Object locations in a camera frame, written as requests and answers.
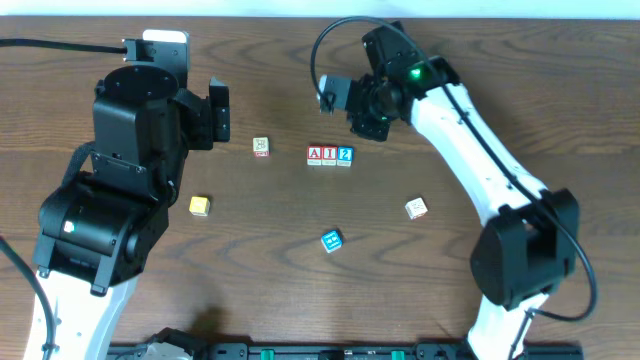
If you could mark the white M letter block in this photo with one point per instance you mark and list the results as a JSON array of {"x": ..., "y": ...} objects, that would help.
[{"x": 416, "y": 208}]

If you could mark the blue number 2 block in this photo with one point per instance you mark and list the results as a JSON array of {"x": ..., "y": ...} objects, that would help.
[{"x": 345, "y": 156}]

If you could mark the white red-sided block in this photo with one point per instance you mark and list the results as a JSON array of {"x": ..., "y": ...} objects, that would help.
[{"x": 261, "y": 147}]

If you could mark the blue top block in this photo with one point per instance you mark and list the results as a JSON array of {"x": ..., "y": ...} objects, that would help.
[{"x": 332, "y": 240}]

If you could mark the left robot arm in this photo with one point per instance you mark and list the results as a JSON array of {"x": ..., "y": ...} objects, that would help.
[{"x": 98, "y": 227}]

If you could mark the yellow block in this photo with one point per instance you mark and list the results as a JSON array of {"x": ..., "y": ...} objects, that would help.
[{"x": 199, "y": 206}]

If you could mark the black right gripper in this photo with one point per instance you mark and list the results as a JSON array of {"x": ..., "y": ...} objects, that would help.
[{"x": 370, "y": 126}]

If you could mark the red letter A block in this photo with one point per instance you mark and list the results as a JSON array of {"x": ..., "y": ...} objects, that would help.
[{"x": 314, "y": 155}]

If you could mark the red letter I block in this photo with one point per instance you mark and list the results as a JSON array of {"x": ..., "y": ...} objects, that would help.
[{"x": 329, "y": 156}]

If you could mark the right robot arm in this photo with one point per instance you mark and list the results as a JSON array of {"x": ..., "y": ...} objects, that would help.
[{"x": 528, "y": 244}]

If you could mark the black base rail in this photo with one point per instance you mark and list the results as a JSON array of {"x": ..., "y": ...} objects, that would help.
[{"x": 175, "y": 344}]

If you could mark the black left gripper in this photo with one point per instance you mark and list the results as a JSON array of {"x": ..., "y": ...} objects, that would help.
[{"x": 219, "y": 116}]

